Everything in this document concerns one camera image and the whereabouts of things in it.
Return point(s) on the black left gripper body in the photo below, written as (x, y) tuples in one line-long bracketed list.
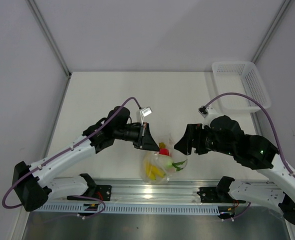
[(129, 133)]

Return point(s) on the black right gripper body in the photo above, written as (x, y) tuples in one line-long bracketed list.
[(205, 142)]

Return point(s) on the red tomato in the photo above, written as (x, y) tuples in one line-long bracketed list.
[(164, 151)]

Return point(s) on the white radish with leaves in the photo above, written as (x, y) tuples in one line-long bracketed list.
[(170, 166)]

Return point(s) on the clear zip top bag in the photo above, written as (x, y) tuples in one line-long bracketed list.
[(165, 141)]

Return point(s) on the yellow banana bunch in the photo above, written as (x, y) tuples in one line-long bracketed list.
[(152, 168)]

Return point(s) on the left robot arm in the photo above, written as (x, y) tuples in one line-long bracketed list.
[(37, 183)]

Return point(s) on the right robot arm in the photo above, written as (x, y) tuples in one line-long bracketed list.
[(259, 154)]

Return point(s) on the white perforated plastic basket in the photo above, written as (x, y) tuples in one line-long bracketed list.
[(240, 77)]

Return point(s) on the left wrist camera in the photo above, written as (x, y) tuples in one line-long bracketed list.
[(144, 112)]

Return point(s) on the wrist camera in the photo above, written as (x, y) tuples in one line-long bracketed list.
[(207, 112), (144, 112)]

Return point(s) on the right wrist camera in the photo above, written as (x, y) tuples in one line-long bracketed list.
[(207, 112)]

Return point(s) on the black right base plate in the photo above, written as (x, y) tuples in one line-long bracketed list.
[(210, 195)]

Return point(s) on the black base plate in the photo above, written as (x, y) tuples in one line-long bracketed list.
[(101, 192), (210, 195)]

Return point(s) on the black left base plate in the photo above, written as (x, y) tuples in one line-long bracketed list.
[(101, 192)]

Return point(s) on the white slotted cable duct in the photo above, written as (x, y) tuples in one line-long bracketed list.
[(120, 208)]

